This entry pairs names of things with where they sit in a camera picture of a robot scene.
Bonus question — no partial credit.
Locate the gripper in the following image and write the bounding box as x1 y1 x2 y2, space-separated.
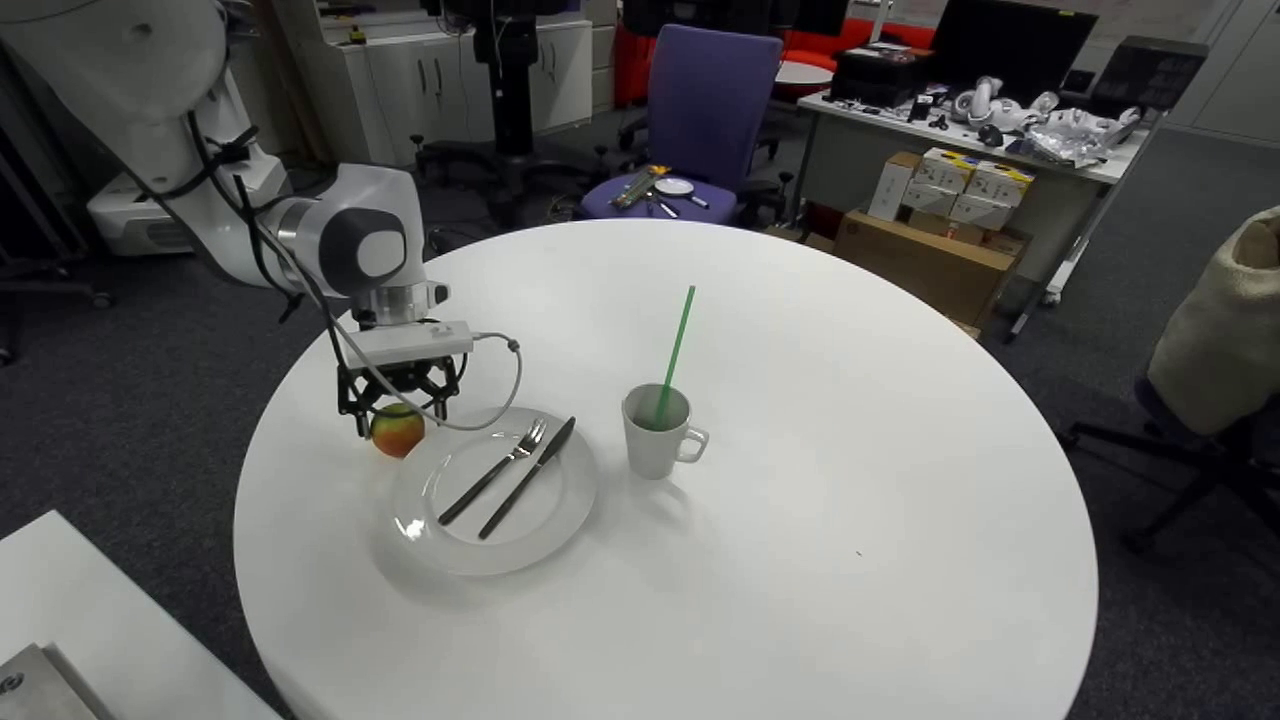
337 357 467 439

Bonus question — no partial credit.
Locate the red and green apple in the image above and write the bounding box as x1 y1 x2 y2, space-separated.
370 403 427 460

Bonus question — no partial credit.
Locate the dark fork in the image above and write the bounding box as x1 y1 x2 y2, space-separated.
437 418 549 528

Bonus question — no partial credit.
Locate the dark knife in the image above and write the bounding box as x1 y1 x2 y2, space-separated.
477 416 578 542

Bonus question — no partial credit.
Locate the white plate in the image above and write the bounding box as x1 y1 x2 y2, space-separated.
391 406 600 578

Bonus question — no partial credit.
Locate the white mug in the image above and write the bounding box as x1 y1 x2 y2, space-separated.
621 383 711 482

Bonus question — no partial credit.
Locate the green straw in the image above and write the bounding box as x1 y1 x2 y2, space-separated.
654 285 698 430

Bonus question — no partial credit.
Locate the white cabinet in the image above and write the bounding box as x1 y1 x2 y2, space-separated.
318 16 597 168

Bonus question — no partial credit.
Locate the round white magnifier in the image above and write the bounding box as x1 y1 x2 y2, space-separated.
654 177 710 210

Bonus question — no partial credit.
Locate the white side table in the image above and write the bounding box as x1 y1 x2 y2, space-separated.
0 509 283 720

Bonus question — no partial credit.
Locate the purple office chair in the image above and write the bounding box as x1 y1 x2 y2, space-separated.
578 24 793 229

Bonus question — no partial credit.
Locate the grey metal plate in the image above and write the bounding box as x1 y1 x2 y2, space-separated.
0 642 103 720

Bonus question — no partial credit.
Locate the white desk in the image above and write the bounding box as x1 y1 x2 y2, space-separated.
792 88 1153 343

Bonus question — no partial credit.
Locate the large cardboard box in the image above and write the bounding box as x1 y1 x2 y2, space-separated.
833 209 1023 329

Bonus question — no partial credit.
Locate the red sofa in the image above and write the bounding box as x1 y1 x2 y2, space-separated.
780 17 938 73

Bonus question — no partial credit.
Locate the black case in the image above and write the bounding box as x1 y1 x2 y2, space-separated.
829 45 933 110

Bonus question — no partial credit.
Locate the stack of white boxes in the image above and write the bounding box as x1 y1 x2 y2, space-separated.
867 147 1037 244

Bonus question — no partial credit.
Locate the black monitor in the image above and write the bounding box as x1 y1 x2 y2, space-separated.
928 0 1100 98

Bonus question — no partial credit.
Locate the heap of white robot parts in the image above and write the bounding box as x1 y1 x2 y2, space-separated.
948 75 1143 169

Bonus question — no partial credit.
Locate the black office chair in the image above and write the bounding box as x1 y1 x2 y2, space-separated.
1058 375 1280 557

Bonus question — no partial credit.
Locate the dark tablet screen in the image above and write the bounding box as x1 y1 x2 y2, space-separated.
1088 35 1210 118

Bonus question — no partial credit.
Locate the beige coat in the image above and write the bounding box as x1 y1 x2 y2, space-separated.
1147 205 1280 438

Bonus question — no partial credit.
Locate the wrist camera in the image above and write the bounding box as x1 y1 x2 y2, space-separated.
344 320 474 371

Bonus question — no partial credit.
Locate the black pedestal stand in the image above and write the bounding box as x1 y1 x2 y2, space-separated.
412 0 603 206

